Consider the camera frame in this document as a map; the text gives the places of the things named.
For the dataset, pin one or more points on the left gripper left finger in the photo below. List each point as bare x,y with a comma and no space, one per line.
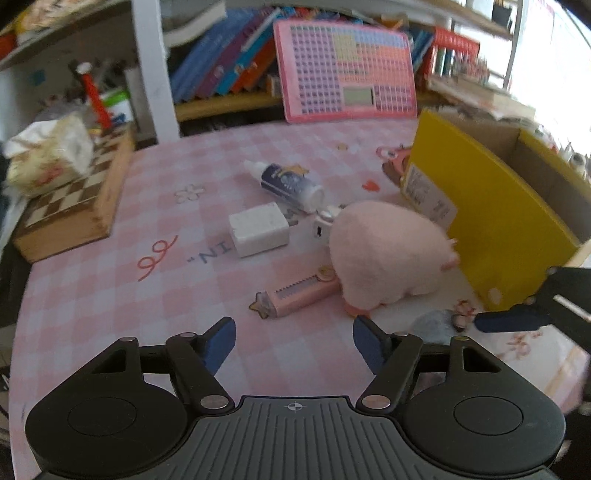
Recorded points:
195,359

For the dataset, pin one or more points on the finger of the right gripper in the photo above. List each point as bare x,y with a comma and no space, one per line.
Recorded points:
564,300
519,318

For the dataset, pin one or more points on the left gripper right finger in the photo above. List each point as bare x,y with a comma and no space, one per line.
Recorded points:
392,358

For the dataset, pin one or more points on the pink plush pig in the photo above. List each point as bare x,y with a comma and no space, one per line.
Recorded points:
383,252

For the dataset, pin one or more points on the white charger plug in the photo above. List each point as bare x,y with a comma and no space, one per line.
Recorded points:
258,229

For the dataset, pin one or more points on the blue white spray bottle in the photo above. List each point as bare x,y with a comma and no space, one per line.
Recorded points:
293,188

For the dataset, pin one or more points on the yellow cardboard box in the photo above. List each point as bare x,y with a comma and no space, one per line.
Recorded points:
514,206

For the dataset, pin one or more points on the pink checkered tablecloth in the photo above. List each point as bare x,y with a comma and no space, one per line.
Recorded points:
90,388

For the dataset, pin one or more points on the wooden chess box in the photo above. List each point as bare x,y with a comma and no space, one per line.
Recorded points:
81,211

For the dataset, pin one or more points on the stack of papers and books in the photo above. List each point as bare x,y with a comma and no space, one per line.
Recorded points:
495,102

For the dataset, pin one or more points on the tissue pack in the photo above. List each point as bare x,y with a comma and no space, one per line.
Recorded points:
48,154

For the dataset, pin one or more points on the pink keyboard learning tablet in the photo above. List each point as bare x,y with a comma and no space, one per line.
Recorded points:
331,70

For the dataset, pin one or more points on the red pen with white cap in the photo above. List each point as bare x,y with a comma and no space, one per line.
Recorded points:
84,72

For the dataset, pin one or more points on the white bookshelf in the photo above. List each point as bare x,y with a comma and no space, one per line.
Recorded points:
113,26

